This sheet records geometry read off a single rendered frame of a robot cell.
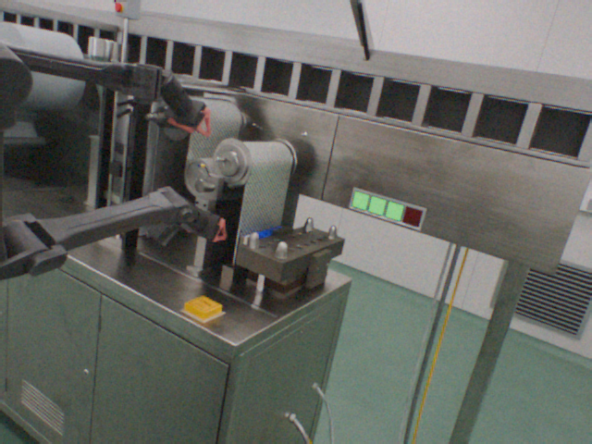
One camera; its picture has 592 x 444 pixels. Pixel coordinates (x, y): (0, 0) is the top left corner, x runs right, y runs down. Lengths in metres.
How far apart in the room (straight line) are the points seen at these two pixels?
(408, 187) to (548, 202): 0.39
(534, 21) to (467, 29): 0.43
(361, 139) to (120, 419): 1.15
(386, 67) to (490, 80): 0.31
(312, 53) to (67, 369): 1.32
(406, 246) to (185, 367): 2.96
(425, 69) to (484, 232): 0.51
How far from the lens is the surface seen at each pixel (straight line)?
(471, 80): 1.51
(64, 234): 0.96
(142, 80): 1.18
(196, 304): 1.29
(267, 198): 1.55
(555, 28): 3.87
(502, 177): 1.48
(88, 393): 1.76
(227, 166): 1.45
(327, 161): 1.65
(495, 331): 1.75
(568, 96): 1.47
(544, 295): 3.94
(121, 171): 1.61
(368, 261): 4.23
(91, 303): 1.61
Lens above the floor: 1.51
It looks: 17 degrees down
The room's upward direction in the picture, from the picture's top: 11 degrees clockwise
